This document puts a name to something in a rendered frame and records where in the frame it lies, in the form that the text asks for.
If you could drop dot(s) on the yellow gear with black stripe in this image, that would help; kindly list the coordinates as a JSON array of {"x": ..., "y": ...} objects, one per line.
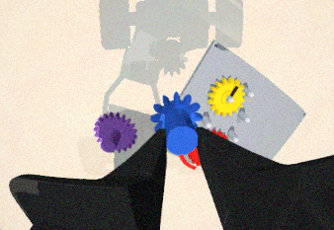
[{"x": 221, "y": 91}]

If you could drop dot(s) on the purple gear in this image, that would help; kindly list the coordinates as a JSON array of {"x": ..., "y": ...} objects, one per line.
[{"x": 114, "y": 132}]

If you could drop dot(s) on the red gear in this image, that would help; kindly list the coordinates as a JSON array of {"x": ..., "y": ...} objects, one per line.
[{"x": 194, "y": 155}]

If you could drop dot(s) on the blue gear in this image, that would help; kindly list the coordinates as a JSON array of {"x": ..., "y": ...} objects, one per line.
[{"x": 179, "y": 119}]

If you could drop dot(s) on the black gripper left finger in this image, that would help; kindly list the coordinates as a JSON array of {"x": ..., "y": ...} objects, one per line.
[{"x": 129, "y": 198}]

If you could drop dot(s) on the grey board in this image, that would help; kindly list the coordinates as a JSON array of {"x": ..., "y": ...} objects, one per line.
[{"x": 267, "y": 118}]

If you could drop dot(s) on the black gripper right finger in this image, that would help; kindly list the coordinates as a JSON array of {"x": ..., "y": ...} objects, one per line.
[{"x": 251, "y": 192}]

